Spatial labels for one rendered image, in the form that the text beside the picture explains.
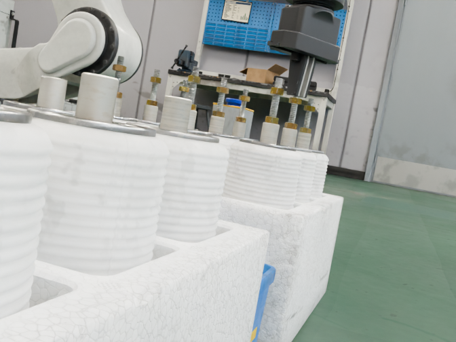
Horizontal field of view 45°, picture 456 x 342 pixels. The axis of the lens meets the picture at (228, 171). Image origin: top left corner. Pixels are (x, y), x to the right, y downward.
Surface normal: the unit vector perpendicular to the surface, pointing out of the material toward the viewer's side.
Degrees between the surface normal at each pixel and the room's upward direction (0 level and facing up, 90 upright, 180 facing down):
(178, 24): 90
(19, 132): 43
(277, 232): 90
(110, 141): 58
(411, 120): 90
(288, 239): 90
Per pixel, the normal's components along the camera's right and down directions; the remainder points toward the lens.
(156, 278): 0.17, -0.98
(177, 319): 0.94, 0.18
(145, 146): 0.75, -0.38
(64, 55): -0.29, 0.02
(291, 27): -0.77, -0.09
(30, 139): 0.89, -0.37
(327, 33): 0.61, 0.17
